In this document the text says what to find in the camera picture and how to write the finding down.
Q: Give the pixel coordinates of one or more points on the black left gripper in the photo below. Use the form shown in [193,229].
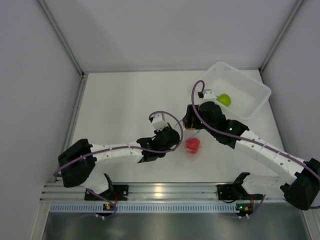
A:
[158,132]

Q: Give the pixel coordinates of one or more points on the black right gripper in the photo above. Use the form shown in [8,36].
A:
[189,118]

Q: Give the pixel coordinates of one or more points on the green fake apple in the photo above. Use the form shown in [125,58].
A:
[224,99]

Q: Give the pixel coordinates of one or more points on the clear zip top bag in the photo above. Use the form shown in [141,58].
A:
[187,134]

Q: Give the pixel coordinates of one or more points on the red fake apple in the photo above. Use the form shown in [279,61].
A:
[192,145]

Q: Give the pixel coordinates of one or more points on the orange fake peach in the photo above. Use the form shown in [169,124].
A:
[190,127]

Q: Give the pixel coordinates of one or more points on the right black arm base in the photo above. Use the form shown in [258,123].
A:
[231,192]

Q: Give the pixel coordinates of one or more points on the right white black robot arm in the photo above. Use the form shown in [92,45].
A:
[296,180]

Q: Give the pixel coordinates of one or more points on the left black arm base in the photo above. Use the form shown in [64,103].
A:
[112,192]

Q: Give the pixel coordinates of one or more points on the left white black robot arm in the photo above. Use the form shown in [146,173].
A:
[84,164]

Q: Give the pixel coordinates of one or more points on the white plastic basket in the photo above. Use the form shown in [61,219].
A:
[246,94]

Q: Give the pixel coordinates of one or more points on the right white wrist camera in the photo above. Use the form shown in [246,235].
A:
[207,95]

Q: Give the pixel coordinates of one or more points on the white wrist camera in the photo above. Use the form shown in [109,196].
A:
[207,95]
[158,122]

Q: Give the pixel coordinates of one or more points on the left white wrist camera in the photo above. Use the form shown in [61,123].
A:
[158,122]

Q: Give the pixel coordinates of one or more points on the aluminium mounting rail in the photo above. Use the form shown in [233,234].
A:
[138,191]

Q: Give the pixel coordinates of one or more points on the white slotted cable duct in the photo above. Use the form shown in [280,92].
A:
[105,208]

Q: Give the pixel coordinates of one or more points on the left aluminium frame post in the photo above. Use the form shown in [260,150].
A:
[60,35]

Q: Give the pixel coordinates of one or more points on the aluminium frame post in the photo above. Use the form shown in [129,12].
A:
[288,21]
[60,35]

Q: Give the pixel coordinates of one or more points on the right aluminium frame post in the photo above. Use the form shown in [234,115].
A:
[288,21]

